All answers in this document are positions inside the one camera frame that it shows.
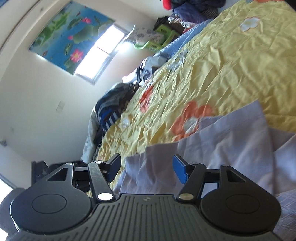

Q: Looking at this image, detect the lotus print curtain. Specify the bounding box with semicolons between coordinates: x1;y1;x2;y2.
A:
28;0;115;76

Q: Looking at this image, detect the white grey clothes heap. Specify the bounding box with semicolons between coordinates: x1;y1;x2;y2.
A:
122;56;167;87

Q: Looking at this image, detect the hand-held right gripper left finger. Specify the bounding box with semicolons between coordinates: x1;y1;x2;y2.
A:
46;153;122;202

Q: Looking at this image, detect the yellow floral bedsheet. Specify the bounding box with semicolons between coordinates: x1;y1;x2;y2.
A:
92;0;296;193

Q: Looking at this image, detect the heap of mixed clothes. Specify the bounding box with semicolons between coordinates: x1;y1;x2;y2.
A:
171;0;226;26

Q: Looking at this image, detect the floral cushion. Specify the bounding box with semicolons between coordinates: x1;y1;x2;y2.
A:
126;26;160;44

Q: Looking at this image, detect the blue striped mattress pad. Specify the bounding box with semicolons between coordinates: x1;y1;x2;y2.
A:
153;19;213;58

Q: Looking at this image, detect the lavender lace underwear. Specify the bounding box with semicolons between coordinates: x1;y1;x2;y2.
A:
113;100;296;241

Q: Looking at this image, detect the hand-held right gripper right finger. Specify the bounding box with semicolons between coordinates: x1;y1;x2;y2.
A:
173;154;250;202

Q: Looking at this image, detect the black garment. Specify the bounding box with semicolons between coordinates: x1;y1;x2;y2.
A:
154;16;172;29

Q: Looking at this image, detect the green plastic stool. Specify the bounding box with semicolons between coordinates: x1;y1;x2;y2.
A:
133;24;181;52

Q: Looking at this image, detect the grey-blue printed quilt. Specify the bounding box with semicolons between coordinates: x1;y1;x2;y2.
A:
80;109;105;163

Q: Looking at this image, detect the red jacket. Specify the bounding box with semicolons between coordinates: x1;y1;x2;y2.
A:
161;0;174;11

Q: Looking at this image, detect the window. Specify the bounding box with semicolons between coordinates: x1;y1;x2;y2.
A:
75;23;130;85

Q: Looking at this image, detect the pile of dark folded clothes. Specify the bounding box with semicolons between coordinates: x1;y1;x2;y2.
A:
95;82;142;140

